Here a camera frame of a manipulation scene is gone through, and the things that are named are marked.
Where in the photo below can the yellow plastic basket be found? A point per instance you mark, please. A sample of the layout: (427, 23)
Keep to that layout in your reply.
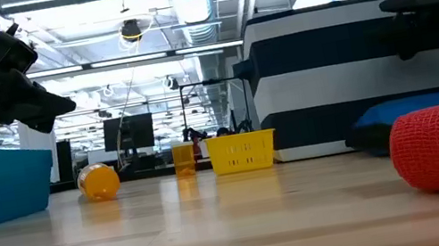
(243, 152)

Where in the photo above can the blue cushion pad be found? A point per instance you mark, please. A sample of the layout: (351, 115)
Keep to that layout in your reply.
(381, 115)

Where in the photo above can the silver ceiling duct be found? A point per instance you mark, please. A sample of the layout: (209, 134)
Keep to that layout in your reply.
(193, 1)

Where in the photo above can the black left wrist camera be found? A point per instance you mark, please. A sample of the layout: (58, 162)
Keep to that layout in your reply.
(10, 51)

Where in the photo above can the black ceiling device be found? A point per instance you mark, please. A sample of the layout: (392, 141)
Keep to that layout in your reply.
(131, 31)

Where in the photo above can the black cabinet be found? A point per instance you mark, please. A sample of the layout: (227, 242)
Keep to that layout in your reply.
(65, 161)

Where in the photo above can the black computer monitor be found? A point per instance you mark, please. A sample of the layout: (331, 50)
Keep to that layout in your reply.
(128, 132)

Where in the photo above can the black stand frame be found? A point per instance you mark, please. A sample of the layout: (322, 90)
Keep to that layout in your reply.
(212, 81)

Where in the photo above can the ceiling light strip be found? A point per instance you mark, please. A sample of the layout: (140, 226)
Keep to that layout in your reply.
(131, 60)

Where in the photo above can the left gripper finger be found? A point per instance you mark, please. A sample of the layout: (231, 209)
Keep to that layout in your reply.
(43, 124)
(39, 102)

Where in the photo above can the navy white striped fabric bin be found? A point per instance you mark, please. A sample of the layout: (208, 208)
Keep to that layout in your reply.
(330, 85)

